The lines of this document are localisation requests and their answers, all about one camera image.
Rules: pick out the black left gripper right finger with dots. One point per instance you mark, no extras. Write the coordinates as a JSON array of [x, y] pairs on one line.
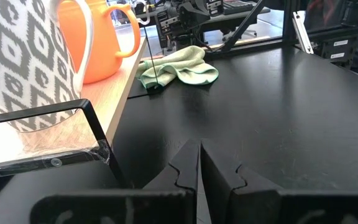
[[217, 174]]

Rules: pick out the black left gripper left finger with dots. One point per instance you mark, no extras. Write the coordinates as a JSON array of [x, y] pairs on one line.
[[186, 174]]

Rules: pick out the orange mug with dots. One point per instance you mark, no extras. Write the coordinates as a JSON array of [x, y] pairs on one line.
[[101, 49]]

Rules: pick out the white grey patterned mug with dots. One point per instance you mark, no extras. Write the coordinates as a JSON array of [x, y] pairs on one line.
[[20, 62]]

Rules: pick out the wooden shelf with black legs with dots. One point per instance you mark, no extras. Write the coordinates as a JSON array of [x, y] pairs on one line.
[[104, 96]]

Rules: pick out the light green cloth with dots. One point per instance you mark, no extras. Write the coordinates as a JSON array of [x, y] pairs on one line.
[[182, 65]]

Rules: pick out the black cabinet with white labels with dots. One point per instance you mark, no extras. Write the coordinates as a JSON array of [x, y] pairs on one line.
[[337, 49]]

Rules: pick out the black aluminium table frame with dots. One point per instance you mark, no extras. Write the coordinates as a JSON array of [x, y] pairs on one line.
[[287, 21]]

